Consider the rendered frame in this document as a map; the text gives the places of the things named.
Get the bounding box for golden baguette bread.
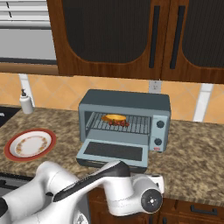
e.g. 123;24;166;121
101;114;128;123

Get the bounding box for red kebab skewer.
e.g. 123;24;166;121
108;119;131;128

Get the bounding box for grey-blue toaster oven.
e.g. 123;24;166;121
78;88;172;153

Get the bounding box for metal toaster oven rack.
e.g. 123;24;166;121
87;111;151;136

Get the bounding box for grey-blue toaster oven door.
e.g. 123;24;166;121
75;138;150;174

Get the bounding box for wooden cupboard door dark panel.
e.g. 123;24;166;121
161;0;224;85
46;0;172;81

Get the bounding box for dark temperature knob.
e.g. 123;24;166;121
153;137;164;147

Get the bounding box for white soap dispenser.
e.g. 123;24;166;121
18;88;35;116

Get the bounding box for red-rimmed white plate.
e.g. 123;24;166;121
3;128;58;163

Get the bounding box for wooden drawer front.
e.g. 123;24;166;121
161;198;224;224

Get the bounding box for white wall socket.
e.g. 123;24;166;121
148;80;163;95

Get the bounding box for black cupboard door handle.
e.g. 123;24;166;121
169;5;186;70
148;5;161;70

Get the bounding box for black drawer handle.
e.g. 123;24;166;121
190;204;219;217

